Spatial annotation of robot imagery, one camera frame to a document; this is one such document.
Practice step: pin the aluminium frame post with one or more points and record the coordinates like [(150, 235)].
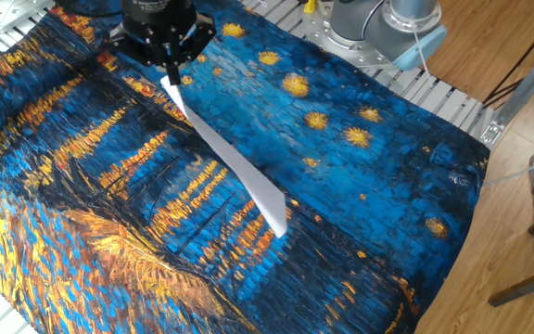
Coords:
[(526, 83)]

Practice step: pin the small yellow plastic item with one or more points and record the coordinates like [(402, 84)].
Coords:
[(310, 5)]

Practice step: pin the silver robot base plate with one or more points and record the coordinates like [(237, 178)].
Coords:
[(322, 37)]

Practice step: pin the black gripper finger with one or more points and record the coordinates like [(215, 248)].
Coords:
[(207, 28), (118, 38)]

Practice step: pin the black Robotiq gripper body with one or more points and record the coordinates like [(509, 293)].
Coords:
[(156, 18)]

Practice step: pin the white thin tube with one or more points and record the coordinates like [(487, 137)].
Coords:
[(522, 172)]

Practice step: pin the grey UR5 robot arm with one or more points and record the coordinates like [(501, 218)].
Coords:
[(369, 23)]

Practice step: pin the starry night painted tablecloth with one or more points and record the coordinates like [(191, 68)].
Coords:
[(364, 209)]

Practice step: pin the white paper sheet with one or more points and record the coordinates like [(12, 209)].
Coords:
[(248, 178)]

